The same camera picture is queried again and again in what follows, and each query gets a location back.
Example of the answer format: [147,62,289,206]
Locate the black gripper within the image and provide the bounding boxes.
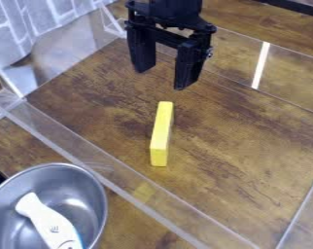
[126,0,217,90]

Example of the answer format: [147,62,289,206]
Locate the silver metal bowl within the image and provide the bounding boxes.
[0,162,109,249]

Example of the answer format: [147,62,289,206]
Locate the white toy fish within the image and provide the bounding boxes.
[16,193,84,249]

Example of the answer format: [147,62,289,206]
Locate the white brick-pattern cloth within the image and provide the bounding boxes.
[0,0,115,70]

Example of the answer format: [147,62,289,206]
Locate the clear acrylic enclosure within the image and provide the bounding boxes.
[0,0,313,249]

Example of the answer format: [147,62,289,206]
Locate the yellow butter block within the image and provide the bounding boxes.
[150,101,174,167]

